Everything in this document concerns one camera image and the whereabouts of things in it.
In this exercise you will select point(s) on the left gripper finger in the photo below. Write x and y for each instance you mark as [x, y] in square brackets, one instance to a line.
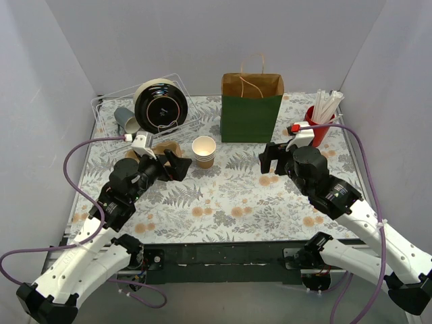
[176, 162]
[177, 173]

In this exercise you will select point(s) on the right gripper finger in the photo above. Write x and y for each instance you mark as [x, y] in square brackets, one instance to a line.
[266, 159]
[272, 150]

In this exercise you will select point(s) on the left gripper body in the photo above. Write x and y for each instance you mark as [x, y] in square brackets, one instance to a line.
[165, 167]

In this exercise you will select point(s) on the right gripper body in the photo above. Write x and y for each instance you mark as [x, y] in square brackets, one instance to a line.
[279, 158]

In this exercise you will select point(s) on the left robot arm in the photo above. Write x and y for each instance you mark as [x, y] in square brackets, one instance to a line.
[98, 250]

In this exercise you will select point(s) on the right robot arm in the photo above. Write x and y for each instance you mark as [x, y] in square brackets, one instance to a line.
[399, 267]

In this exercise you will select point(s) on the cardboard cup carrier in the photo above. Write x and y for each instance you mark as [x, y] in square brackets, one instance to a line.
[159, 150]

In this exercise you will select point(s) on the stack of paper cups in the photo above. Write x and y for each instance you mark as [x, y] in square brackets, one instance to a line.
[204, 148]

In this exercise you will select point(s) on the red cup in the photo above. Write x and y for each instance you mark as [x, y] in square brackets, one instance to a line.
[319, 133]

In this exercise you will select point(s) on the floral table mat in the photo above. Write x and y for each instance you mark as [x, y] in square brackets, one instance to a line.
[231, 201]

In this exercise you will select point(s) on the green paper bag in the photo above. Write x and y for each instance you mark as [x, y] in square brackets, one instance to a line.
[250, 105]

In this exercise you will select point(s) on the grey mug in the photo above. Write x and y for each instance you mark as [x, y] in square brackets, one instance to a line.
[126, 119]

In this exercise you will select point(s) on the black plate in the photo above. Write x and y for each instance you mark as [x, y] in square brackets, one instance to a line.
[159, 105]

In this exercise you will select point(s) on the white wrapped straws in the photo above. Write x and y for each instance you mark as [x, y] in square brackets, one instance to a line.
[325, 106]

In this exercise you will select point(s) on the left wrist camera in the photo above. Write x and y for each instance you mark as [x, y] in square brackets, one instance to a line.
[141, 143]

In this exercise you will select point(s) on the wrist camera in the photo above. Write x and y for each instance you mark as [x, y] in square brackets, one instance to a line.
[141, 143]
[300, 135]

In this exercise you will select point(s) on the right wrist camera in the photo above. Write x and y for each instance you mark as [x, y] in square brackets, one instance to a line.
[300, 135]

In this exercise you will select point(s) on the white wire dish rack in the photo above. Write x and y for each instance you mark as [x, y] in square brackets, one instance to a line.
[103, 108]

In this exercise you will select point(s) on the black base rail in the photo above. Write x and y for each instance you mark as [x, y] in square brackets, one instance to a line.
[222, 262]

